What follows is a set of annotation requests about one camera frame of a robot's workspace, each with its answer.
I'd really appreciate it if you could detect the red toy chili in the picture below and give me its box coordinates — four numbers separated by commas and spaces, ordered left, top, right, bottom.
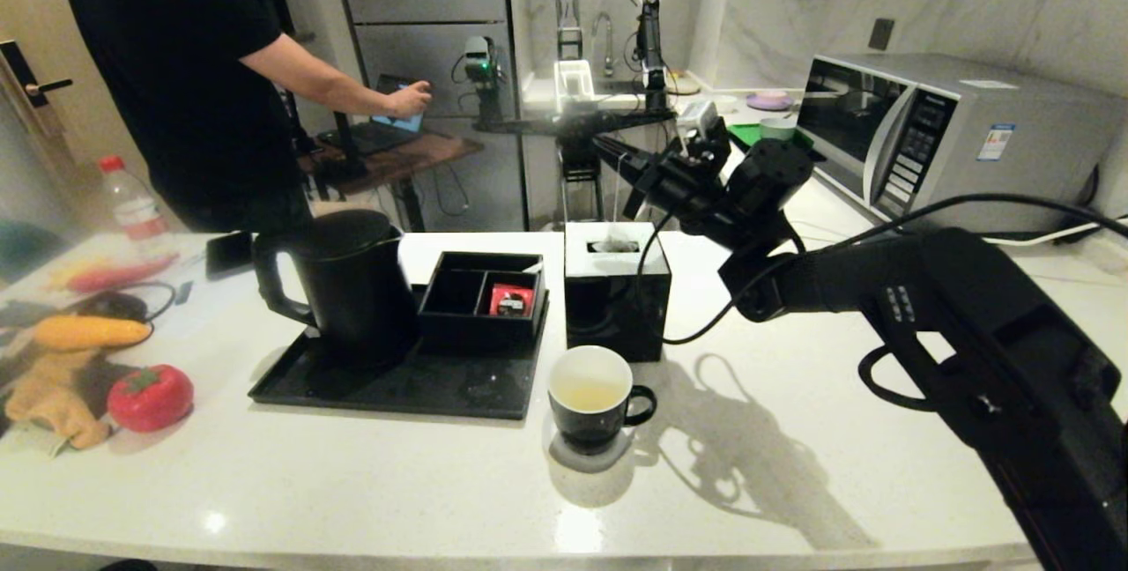
69, 256, 182, 295

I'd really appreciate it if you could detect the black mug white inside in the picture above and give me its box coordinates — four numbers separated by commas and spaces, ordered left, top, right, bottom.
546, 345, 657, 456

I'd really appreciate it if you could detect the black tissue box white lid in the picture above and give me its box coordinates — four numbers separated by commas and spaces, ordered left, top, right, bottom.
563, 220, 672, 363

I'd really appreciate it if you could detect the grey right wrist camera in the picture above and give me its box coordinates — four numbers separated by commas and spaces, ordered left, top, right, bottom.
676, 100, 723, 145

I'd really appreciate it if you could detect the silver microwave oven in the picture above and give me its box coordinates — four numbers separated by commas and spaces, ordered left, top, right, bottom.
790, 51, 1125, 235

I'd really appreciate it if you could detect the chrome kitchen faucet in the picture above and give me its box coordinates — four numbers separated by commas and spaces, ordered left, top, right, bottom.
590, 11, 615, 78

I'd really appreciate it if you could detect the black teleoperation platform stand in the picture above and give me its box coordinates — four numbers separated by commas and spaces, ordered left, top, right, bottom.
480, 108, 679, 222

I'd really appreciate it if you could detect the person in black shirt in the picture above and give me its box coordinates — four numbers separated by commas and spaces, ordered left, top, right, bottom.
55, 0, 434, 233

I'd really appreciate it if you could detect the brown wooden stool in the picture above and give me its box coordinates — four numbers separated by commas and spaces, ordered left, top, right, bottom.
300, 133, 484, 233

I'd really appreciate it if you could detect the thick white power cable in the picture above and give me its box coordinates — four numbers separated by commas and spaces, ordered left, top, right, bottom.
983, 215, 1128, 248

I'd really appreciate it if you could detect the black rectangular serving tray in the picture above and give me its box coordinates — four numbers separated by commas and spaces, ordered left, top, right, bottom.
249, 289, 549, 420

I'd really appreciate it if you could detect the red sachet packet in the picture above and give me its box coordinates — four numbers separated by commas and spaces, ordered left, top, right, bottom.
490, 284, 535, 318

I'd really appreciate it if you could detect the white round coaster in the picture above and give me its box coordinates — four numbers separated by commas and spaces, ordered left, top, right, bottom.
541, 412, 635, 473

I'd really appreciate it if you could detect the thin white cable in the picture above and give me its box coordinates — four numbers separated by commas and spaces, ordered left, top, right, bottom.
793, 219, 873, 246

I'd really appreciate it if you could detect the open laptop blue screen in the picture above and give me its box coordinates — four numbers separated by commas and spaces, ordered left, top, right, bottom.
317, 73, 430, 156

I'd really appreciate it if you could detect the black looped cable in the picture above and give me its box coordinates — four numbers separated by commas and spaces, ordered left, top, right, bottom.
75, 283, 180, 325

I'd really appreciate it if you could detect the black compartment organizer box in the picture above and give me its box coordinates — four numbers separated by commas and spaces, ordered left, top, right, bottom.
418, 251, 547, 352

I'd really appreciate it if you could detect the grey tea bag teal tag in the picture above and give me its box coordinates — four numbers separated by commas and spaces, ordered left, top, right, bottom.
589, 152, 641, 255

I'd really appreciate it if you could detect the black handheld device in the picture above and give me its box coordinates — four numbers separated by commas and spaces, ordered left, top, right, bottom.
328, 108, 367, 180

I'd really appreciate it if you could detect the yellow toy corn cob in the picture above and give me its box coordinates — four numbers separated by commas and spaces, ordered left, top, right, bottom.
35, 316, 155, 353

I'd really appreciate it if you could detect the black smartphone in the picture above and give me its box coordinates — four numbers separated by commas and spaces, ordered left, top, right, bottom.
204, 232, 256, 281

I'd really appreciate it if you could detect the white dish rack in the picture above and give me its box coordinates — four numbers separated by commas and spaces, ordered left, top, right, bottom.
553, 60, 597, 112

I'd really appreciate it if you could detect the tall black metal stand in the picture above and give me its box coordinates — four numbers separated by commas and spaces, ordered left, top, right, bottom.
552, 0, 584, 61

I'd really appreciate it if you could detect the black door handle lock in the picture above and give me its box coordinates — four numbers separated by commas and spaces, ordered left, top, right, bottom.
0, 41, 76, 109

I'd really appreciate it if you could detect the black electric kettle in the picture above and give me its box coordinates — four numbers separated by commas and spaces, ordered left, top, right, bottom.
253, 210, 420, 369

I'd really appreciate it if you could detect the red toy tomato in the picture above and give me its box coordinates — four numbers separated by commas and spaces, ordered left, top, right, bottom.
108, 365, 195, 434

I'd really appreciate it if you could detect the beige wooden door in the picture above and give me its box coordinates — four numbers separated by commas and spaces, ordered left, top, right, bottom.
0, 0, 146, 202

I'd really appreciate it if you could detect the clear bottle red cap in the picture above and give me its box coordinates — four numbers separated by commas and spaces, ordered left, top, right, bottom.
97, 155, 173, 241

